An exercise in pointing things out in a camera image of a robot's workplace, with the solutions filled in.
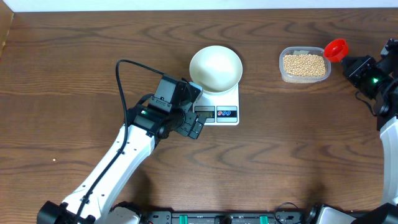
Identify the red plastic measuring scoop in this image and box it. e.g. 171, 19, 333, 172
323, 39, 349, 63

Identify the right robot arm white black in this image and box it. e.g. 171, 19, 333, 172
341, 39, 397, 224

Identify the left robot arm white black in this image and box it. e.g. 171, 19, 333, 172
37, 103, 206, 224

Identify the white digital kitchen scale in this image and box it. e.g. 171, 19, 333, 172
193, 84, 239, 126

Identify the white bowl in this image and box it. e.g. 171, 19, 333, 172
189, 45, 243, 93

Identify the clear plastic container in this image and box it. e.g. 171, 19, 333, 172
279, 47, 331, 84

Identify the soybeans pile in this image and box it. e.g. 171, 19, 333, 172
283, 54, 326, 77

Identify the cardboard box edge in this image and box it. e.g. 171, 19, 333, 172
0, 0, 14, 55

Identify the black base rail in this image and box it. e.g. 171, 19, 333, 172
108, 202, 368, 224

